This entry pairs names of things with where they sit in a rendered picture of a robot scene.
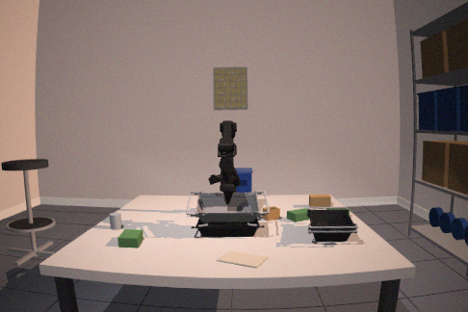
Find grey cylinder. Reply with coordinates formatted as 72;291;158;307
110;212;122;230

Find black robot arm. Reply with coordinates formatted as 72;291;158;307
208;120;240;193

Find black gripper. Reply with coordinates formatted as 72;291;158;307
220;169;235;205

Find brown rectangular block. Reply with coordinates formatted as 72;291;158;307
309;194;331;207

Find small brown open box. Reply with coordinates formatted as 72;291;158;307
262;206;280;221

